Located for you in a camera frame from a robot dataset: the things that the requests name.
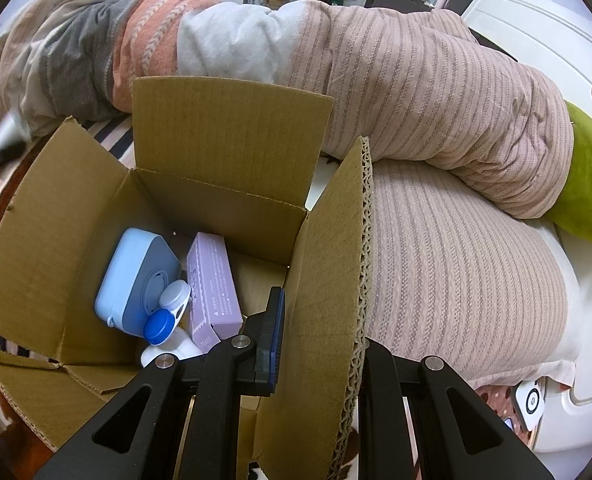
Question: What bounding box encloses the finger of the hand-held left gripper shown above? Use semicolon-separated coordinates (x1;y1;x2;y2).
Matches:
0;112;31;177

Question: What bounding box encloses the small white device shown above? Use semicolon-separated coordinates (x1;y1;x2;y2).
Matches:
510;379;546;431

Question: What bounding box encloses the brown cardboard box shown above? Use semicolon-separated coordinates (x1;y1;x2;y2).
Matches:
0;76;374;480

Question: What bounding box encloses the blue square speaker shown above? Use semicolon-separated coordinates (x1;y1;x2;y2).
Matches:
94;227;181;330

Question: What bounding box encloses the white headboard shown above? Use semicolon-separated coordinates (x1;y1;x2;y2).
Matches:
458;0;592;456

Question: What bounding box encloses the green pillow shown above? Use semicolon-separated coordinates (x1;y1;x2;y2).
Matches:
546;101;592;245

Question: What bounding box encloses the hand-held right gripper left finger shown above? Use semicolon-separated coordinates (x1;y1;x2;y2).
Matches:
33;286;287;480

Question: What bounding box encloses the pink striped pillow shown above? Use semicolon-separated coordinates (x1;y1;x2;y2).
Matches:
306;160;581;391

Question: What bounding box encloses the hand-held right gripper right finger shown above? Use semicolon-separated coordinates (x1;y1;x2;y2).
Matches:
358;337;556;480

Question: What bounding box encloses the purple cosmetic box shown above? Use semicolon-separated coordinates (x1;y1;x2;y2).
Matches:
186;232;244;353

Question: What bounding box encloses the pink grey striped quilt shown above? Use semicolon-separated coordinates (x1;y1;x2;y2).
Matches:
0;0;576;218

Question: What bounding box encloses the white contact lens case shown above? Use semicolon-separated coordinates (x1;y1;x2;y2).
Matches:
143;280;193;346

